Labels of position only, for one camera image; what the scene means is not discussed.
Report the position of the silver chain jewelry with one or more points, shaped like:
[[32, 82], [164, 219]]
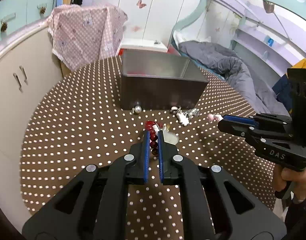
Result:
[[184, 116]]

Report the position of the pink checkered cloth cover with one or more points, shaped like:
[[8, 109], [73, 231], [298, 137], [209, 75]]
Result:
[[82, 35]]

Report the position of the brown polka dot tablecloth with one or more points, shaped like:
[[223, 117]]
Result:
[[80, 122]]

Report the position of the mint drawer stair unit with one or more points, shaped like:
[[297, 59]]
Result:
[[16, 14]]

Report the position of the beige low cabinet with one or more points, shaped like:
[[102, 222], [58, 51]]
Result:
[[28, 70]]

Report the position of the person right hand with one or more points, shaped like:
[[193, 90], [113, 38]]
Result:
[[282, 175]]

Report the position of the mint green bunk bed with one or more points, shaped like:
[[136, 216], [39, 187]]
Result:
[[244, 25]]

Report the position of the blue box on shelf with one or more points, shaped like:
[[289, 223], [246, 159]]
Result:
[[270, 41]]

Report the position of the grey metal jewelry box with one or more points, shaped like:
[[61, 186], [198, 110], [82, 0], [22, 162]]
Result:
[[155, 80]]

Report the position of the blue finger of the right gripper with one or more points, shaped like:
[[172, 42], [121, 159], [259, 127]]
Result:
[[234, 130], [230, 120]]

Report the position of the pale jade stone pendant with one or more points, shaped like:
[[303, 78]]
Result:
[[170, 138]]

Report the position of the red storage bench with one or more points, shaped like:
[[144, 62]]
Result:
[[146, 45]]

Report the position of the silver pearl earring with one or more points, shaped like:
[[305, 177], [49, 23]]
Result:
[[136, 110]]

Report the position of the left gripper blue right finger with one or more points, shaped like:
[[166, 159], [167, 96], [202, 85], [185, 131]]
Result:
[[215, 205]]

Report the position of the white wardrobe with butterflies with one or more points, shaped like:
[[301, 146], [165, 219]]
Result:
[[152, 19]]

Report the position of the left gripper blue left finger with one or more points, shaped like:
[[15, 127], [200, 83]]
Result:
[[93, 204]]

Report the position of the grey duvet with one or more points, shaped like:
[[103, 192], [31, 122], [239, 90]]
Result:
[[226, 63]]

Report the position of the pink charm jewelry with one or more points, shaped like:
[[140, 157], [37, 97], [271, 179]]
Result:
[[214, 117]]

